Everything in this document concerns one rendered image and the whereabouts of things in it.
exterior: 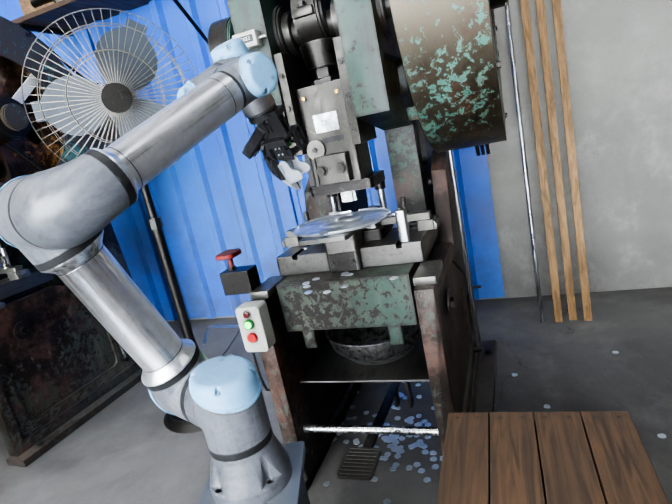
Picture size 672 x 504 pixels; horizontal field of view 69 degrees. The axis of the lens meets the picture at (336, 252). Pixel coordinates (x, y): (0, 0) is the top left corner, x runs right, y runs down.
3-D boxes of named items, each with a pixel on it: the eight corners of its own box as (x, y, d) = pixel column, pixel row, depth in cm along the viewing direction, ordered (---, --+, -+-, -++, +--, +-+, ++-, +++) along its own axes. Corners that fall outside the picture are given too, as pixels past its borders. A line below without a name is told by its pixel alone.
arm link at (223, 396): (232, 464, 81) (210, 391, 78) (189, 441, 90) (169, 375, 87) (285, 424, 89) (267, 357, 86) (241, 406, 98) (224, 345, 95)
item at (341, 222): (275, 242, 134) (275, 239, 134) (313, 218, 160) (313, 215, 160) (376, 229, 124) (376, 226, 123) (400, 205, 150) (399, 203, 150)
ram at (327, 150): (358, 181, 136) (337, 71, 129) (309, 189, 142) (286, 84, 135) (373, 172, 152) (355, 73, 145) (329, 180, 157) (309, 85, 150)
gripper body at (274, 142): (295, 163, 110) (269, 115, 104) (267, 167, 115) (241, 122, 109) (310, 144, 115) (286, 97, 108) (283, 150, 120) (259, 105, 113)
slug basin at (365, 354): (423, 374, 143) (417, 343, 141) (316, 376, 155) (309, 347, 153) (437, 324, 174) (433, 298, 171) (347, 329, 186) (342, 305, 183)
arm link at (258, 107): (230, 105, 106) (250, 87, 111) (241, 123, 109) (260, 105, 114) (254, 97, 102) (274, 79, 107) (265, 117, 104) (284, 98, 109)
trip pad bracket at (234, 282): (262, 329, 145) (246, 267, 141) (234, 331, 149) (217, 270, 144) (271, 321, 151) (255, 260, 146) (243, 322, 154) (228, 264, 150)
